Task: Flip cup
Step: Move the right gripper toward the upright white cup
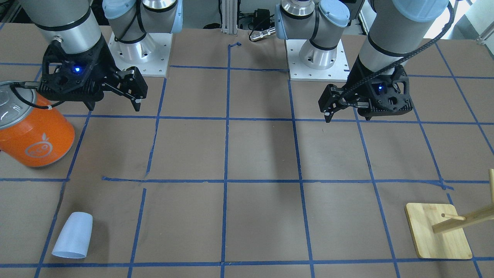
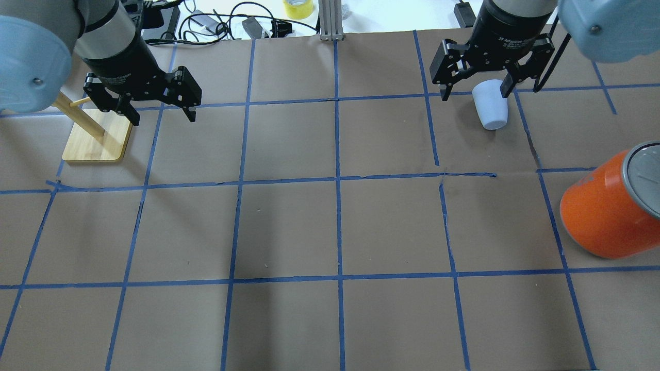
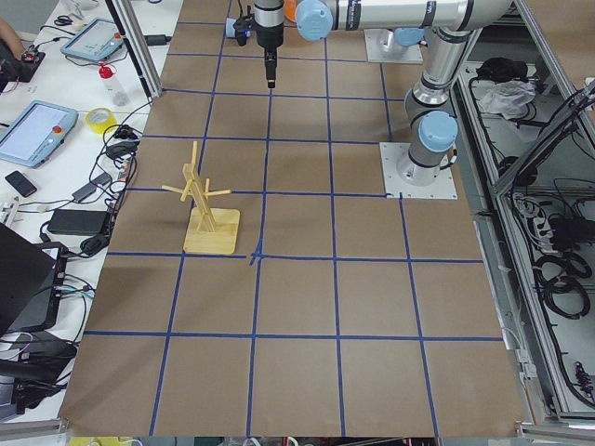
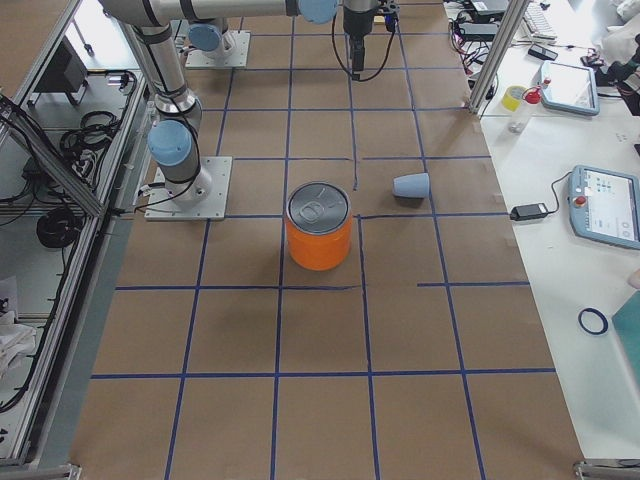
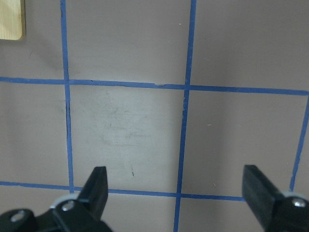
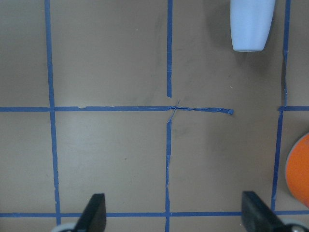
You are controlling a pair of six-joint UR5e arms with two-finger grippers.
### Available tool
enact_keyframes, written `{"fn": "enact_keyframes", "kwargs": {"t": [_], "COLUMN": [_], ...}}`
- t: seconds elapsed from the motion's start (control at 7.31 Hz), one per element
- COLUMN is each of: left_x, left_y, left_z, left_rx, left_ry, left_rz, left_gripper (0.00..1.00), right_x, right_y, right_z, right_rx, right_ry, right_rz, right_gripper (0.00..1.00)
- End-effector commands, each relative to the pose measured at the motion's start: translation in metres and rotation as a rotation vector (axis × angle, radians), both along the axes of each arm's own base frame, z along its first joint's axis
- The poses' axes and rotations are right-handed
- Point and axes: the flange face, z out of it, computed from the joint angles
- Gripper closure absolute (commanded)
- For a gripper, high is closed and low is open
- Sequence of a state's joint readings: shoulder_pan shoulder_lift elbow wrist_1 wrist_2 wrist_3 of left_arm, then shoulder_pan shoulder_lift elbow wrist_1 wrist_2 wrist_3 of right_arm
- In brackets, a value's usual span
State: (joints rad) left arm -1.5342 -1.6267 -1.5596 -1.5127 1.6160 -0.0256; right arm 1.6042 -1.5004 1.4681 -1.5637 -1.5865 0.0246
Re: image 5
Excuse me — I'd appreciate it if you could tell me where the wooden cup stand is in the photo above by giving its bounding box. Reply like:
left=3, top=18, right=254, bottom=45
left=0, top=0, right=26, bottom=41

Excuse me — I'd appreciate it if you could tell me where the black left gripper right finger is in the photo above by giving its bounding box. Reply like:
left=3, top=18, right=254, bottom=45
left=242, top=165, right=309, bottom=232

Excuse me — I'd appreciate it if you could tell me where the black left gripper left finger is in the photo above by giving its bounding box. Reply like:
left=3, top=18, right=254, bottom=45
left=53, top=166, right=112, bottom=232

